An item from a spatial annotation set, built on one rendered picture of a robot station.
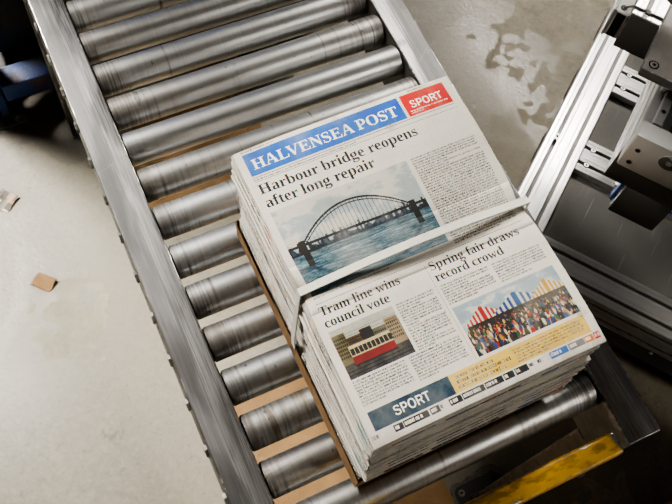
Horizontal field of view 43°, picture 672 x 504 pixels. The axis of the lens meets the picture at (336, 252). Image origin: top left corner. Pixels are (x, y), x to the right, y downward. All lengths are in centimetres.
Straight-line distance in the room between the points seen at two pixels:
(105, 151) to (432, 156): 50
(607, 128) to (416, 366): 134
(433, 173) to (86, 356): 119
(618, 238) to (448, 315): 112
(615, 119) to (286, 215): 134
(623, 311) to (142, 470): 108
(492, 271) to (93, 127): 63
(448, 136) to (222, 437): 46
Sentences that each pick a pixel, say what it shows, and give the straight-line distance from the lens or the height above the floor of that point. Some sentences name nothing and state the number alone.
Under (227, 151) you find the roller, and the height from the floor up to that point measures 80.
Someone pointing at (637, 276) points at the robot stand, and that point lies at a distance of 199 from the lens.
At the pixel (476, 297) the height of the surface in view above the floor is 103.
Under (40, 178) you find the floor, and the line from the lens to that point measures 221.
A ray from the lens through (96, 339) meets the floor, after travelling 202.
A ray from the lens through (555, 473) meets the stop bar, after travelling 114.
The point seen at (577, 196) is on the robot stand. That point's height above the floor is 21.
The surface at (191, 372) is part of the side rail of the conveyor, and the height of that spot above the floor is 80.
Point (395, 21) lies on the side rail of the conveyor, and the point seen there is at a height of 80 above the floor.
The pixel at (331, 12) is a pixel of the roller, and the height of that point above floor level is 79.
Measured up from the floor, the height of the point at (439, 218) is 103.
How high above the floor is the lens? 188
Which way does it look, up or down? 65 degrees down
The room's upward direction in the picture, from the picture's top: 12 degrees clockwise
